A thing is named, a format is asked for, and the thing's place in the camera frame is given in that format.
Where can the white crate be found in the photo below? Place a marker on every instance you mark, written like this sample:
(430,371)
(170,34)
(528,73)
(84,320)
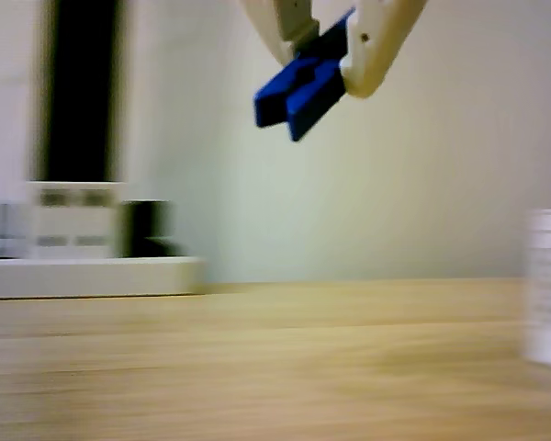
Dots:
(548,285)

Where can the black clamp block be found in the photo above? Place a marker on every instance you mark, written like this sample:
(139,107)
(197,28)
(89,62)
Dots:
(147,225)

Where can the grey mounting block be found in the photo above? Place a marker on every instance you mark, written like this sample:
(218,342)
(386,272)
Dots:
(2,229)

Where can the black aluminium extrusion post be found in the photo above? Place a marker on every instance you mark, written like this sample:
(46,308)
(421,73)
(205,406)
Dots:
(80,92)

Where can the white post bracket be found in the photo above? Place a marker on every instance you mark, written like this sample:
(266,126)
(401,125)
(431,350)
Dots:
(73,220)

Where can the white perforated base plate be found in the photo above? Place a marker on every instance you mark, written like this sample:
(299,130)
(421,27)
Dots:
(87,278)

